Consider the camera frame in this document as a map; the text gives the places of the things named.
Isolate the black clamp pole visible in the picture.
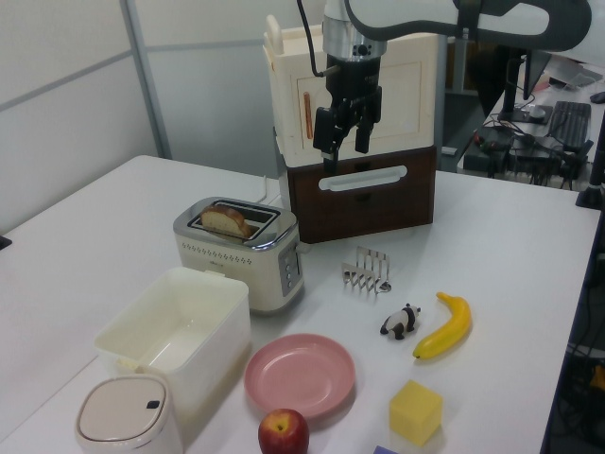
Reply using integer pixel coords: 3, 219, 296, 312
574, 136, 605, 210

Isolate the black monitor stand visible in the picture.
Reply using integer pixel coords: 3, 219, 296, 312
497, 56, 554, 126

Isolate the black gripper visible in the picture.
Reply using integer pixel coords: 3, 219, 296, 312
313, 52, 386, 175

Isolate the cream toy cabinet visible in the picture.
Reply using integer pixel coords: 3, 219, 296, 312
262, 26, 439, 167

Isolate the black keyboard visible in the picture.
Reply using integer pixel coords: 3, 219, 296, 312
547, 100, 593, 153

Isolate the metal toast rack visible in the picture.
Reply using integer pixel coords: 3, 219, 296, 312
340, 245, 393, 294

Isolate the red apple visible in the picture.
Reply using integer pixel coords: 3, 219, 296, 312
257, 408, 311, 454

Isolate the cream two-slot toaster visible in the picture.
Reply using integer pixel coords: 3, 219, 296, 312
172, 196, 306, 317

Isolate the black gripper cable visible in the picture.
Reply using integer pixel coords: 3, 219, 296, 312
296, 0, 342, 78

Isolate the grey laptop stand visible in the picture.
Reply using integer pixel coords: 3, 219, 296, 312
538, 54, 605, 91

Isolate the brown drawer box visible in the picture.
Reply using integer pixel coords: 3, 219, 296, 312
285, 144, 437, 245

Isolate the small white lidded trash can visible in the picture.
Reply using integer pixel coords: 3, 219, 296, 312
73, 373, 184, 454

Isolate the yellow foam cube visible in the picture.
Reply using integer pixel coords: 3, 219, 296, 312
389, 379, 444, 447

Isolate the pink plate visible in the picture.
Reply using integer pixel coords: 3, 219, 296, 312
243, 333, 356, 420

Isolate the white drawer handle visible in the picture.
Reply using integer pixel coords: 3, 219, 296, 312
318, 165, 407, 193

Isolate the white plastic storage bin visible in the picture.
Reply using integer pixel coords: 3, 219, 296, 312
93, 266, 252, 428

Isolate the panda toy figure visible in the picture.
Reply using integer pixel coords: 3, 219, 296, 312
380, 303, 423, 341

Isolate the yellow banana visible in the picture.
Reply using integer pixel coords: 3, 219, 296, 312
412, 291, 473, 363

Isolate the bread slice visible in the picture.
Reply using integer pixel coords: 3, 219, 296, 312
200, 202, 253, 238

